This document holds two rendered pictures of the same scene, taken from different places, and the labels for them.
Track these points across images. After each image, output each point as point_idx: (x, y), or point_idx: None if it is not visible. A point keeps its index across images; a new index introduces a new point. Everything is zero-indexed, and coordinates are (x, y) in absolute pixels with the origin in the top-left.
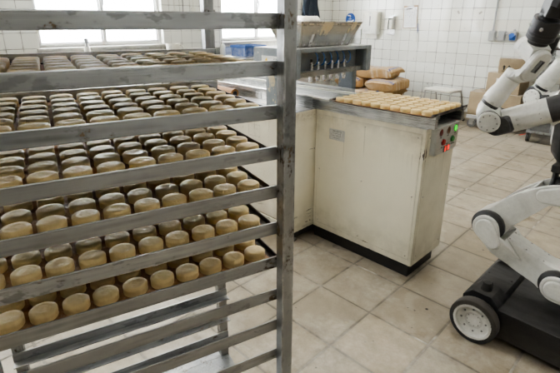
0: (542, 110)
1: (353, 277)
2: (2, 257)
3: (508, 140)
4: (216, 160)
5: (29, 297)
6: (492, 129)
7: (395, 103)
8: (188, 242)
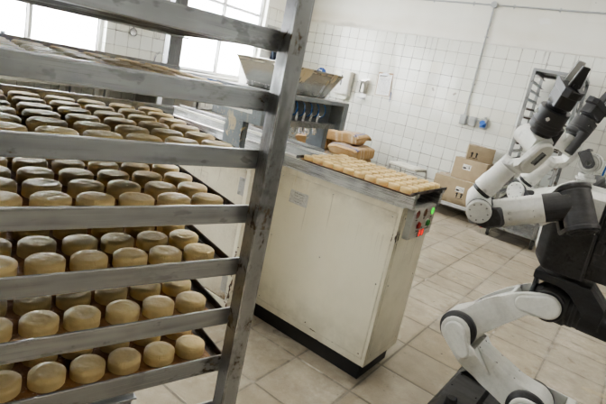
0: (537, 206)
1: (294, 374)
2: None
3: (469, 231)
4: (163, 212)
5: None
6: (482, 220)
7: (371, 173)
8: (98, 325)
